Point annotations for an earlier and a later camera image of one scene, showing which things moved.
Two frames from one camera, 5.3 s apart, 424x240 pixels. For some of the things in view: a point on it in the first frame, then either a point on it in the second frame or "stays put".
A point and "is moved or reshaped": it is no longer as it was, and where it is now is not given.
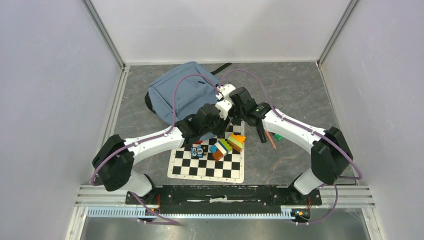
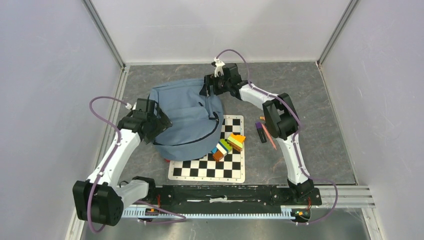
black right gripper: [234, 121] -> [210, 80]
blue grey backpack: [192, 92] is moved or reshaped
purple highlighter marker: [262, 135] stays put
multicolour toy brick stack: [221, 148] stays put
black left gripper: [223, 125] -> [163, 123]
